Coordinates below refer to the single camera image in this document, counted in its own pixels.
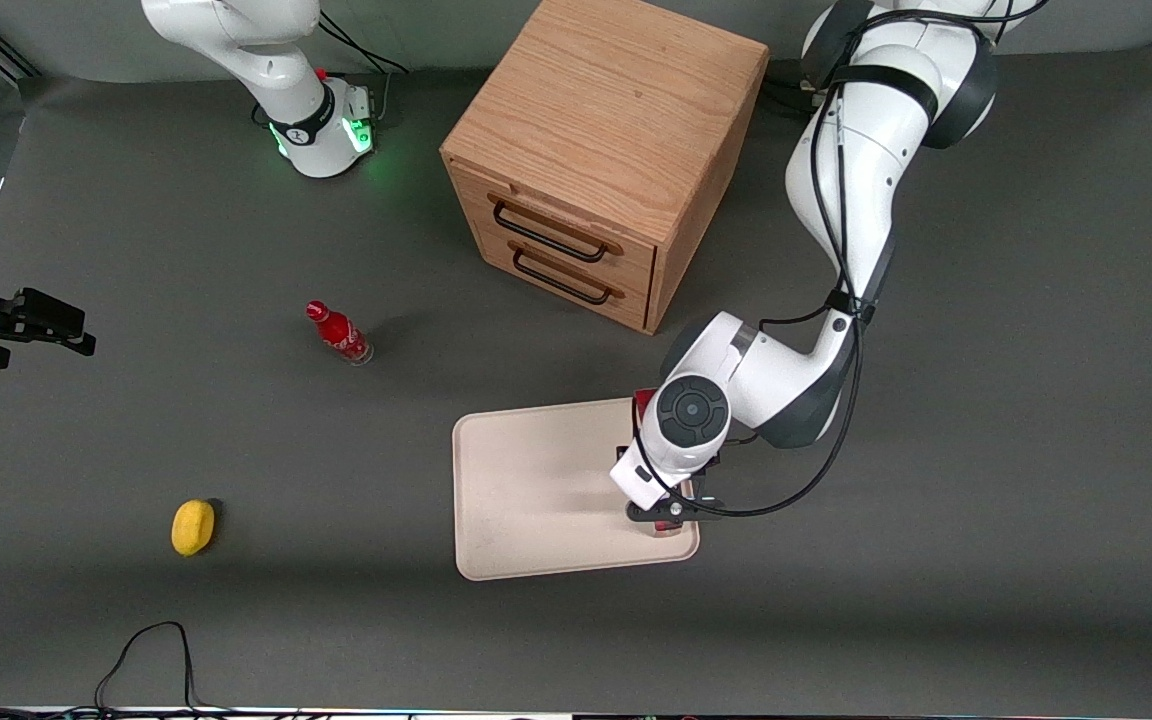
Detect red cookie box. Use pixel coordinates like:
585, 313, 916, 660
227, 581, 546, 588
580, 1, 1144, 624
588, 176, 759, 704
633, 388, 687, 539

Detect beige rectangular tray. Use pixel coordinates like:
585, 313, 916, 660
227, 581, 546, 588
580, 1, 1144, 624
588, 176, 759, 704
452, 397, 701, 582

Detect wooden drawer front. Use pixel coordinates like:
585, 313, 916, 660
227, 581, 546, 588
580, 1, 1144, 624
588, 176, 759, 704
458, 168, 659, 291
476, 222, 655, 331

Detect yellow lemon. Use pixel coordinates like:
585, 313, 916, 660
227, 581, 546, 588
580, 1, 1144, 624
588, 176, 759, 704
171, 499, 216, 557

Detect red soda bottle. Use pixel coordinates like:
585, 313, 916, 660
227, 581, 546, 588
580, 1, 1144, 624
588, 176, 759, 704
305, 300, 375, 367

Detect wooden drawer cabinet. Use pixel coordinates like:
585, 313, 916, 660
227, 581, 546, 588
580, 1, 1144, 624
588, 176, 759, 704
439, 0, 771, 336

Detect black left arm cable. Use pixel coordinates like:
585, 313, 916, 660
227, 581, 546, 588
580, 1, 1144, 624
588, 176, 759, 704
636, 0, 1047, 520

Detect black metal drawer handle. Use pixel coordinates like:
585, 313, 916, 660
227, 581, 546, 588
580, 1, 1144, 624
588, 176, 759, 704
512, 247, 613, 305
492, 200, 610, 264

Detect aluminium frame rail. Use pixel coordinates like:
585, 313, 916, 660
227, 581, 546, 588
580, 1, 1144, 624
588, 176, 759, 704
0, 18, 43, 83

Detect black looped table cable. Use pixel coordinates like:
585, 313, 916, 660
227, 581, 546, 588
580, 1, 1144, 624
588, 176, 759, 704
94, 621, 205, 717

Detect black left base cables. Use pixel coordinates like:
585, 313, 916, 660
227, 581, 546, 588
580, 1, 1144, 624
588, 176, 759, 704
764, 75, 822, 113

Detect black base cables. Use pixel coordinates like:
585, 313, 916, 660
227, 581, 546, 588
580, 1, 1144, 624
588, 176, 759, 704
254, 10, 410, 129
764, 75, 822, 113

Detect black right base cables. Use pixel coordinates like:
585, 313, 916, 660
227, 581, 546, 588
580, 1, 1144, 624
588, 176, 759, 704
254, 10, 410, 129

